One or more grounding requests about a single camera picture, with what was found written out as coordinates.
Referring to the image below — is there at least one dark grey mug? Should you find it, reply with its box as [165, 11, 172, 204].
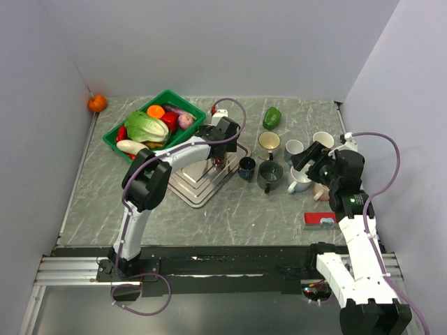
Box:
[257, 161, 284, 194]

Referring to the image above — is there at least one dark blue mug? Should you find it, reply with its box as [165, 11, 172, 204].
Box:
[237, 157, 256, 181]

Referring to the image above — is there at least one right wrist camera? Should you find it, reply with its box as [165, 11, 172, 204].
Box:
[336, 132, 358, 152]

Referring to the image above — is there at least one green bell pepper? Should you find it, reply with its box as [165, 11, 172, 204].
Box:
[263, 107, 282, 131]

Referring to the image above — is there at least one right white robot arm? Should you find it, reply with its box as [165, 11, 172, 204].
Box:
[291, 142, 412, 334]

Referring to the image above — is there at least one light blue white-bottom mug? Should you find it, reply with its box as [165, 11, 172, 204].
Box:
[287, 165, 312, 194]

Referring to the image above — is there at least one grey blue faceted mug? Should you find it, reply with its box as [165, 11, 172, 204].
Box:
[284, 140, 305, 166]

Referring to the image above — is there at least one pink mug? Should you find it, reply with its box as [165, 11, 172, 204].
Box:
[313, 183, 330, 201]

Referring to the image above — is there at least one cream mug black handle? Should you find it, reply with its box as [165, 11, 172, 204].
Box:
[256, 131, 281, 161]

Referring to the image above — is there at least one maroon mug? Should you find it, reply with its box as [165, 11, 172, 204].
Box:
[212, 156, 227, 168]

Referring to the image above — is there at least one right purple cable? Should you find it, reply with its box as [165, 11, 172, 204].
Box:
[307, 131, 431, 335]

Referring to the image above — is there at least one toy red chili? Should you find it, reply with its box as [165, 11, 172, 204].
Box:
[115, 125, 128, 142]

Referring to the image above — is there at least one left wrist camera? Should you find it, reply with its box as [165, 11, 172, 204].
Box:
[210, 106, 228, 126]

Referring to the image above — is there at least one toy white radish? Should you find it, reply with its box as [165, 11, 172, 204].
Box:
[116, 140, 147, 156]

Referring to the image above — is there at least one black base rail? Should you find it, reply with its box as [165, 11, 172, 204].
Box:
[96, 244, 360, 299]

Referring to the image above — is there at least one toy purple eggplant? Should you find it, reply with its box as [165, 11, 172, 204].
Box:
[161, 103, 196, 120]

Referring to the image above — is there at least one red box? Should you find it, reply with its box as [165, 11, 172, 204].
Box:
[304, 212, 339, 230]

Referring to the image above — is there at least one green plastic basket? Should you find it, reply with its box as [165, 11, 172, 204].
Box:
[103, 90, 206, 163]

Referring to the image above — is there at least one white mug blue text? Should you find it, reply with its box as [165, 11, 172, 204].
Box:
[312, 131, 335, 149]

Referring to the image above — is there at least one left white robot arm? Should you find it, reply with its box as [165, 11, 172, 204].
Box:
[109, 117, 244, 281]

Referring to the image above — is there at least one toy orange carrot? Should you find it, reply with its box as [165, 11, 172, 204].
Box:
[147, 105, 165, 119]

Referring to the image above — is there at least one small orange pumpkin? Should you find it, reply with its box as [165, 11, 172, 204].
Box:
[87, 94, 108, 113]

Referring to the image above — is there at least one toy cabbage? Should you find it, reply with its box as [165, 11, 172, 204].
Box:
[124, 111, 170, 142]

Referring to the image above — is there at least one steel tray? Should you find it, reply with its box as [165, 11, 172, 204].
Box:
[168, 142, 251, 208]

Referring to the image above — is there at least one toy pink onion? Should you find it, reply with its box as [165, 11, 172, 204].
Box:
[177, 113, 195, 130]

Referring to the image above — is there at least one toy red pepper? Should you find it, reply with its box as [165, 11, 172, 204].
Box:
[161, 112, 179, 133]

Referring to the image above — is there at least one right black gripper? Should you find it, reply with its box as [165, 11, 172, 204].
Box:
[290, 140, 340, 190]

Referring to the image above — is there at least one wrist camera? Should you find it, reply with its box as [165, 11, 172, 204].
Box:
[210, 106, 228, 126]
[336, 132, 358, 152]

